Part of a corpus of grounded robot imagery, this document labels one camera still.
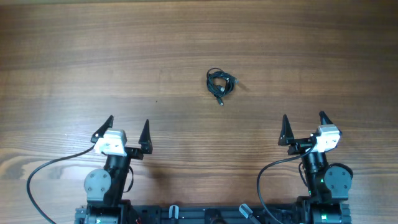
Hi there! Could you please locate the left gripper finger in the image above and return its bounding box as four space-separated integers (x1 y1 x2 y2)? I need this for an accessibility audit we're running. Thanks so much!
90 115 114 143
138 119 153 154

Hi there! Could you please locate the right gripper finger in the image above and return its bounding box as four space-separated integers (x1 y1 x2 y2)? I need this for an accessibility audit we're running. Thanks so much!
278 114 295 146
318 111 342 136

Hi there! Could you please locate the black USB cable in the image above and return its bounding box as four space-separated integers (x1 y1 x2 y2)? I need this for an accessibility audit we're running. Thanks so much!
206 67 240 107

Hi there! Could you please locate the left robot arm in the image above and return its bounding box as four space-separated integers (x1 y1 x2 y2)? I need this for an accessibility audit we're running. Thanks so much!
75 115 153 224

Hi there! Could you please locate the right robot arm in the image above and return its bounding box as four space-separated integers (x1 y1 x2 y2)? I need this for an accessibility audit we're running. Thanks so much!
278 111 353 224

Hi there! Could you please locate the right camera cable black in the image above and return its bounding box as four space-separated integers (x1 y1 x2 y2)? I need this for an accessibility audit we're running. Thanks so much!
256 136 317 224

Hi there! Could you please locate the camera cable black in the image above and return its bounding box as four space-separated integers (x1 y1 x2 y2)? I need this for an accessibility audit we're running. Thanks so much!
26 144 96 224
256 136 317 224

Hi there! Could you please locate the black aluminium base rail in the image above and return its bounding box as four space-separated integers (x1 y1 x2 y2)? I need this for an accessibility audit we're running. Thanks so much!
74 203 352 224

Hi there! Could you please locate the left camera cable black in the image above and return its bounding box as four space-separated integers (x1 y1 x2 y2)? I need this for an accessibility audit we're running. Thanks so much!
26 144 96 224

